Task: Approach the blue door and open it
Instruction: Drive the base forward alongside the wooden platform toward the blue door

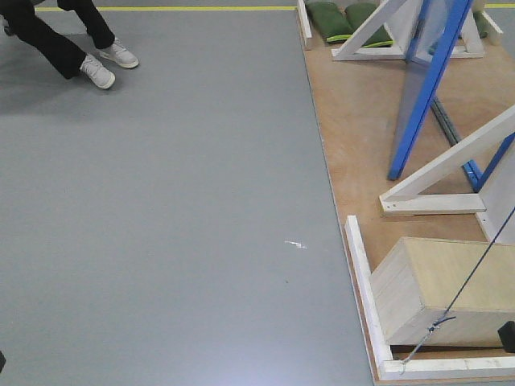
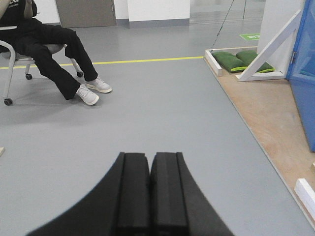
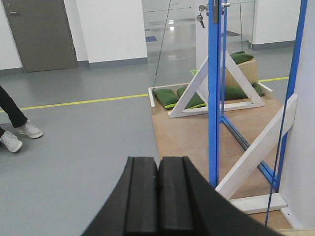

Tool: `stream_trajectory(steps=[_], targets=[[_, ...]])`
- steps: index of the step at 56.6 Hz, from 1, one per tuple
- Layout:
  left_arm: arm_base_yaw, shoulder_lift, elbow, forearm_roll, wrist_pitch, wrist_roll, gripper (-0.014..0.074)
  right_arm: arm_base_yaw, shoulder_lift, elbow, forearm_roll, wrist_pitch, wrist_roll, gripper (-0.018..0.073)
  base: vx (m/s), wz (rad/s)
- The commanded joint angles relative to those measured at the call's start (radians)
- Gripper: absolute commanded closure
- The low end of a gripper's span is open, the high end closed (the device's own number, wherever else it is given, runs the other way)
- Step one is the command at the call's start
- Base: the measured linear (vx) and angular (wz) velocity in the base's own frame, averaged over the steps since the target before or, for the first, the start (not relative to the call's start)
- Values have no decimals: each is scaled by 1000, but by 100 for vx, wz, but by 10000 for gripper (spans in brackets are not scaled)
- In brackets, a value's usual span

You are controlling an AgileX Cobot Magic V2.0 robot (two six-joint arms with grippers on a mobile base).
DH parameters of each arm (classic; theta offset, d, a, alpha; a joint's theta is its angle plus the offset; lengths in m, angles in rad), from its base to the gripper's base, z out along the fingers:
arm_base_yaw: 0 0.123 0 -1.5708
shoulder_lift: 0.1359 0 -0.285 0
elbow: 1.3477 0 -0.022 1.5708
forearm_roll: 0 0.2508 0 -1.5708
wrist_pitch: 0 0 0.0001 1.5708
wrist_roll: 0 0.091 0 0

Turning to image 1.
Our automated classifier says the black robot part right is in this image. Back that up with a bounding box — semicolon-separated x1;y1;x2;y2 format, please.
497;321;515;354

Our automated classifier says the white edge rail near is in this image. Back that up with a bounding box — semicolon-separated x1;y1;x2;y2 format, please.
344;216;514;385

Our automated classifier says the black robot part left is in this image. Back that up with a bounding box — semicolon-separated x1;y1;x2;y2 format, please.
0;351;6;373

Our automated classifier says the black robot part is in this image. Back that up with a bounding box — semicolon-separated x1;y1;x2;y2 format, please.
0;351;6;373
497;321;515;354

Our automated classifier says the white wooden brace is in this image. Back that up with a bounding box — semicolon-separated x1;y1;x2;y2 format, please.
379;107;514;244
332;1;485;61

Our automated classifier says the white sneaker farther back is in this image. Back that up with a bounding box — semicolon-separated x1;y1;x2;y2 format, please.
97;38;139;69

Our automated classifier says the white wooden brace far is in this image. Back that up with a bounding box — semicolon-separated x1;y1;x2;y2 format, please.
332;1;485;61

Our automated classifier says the light wooden box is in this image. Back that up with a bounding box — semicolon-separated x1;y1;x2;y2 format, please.
370;237;514;347

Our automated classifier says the white sneaker nearer camera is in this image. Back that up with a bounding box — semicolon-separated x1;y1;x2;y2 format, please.
80;54;116;90

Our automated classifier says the green sandbag right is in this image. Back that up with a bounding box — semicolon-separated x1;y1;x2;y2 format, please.
345;2;394;48

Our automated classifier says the dark tension rope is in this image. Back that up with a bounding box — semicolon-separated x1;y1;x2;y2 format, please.
400;207;515;375

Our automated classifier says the black trouser leg front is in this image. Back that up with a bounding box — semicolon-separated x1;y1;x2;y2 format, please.
1;1;86;80

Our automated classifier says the green sandbag left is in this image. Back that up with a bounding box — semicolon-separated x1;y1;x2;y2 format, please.
306;2;354;44

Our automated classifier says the green sandbag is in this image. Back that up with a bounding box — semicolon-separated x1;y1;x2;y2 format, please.
306;2;354;44
345;2;394;48

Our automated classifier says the plywood base platform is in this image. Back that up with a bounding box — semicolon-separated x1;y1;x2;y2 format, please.
296;7;515;386

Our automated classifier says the white edge rail far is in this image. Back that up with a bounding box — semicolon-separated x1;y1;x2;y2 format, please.
297;0;312;40

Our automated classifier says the blue door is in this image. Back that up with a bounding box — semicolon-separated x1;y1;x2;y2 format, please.
387;0;472;180

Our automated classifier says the white edge rail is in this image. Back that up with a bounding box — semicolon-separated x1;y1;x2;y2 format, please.
297;0;312;40
344;216;514;385

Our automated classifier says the black trouser leg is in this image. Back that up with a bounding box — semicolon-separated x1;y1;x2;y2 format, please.
57;0;115;50
1;1;86;80

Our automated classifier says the white wooden brace near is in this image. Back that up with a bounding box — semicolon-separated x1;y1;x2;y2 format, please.
379;107;514;244

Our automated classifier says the black trouser leg rear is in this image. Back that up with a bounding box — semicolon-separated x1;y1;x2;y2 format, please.
57;0;115;50

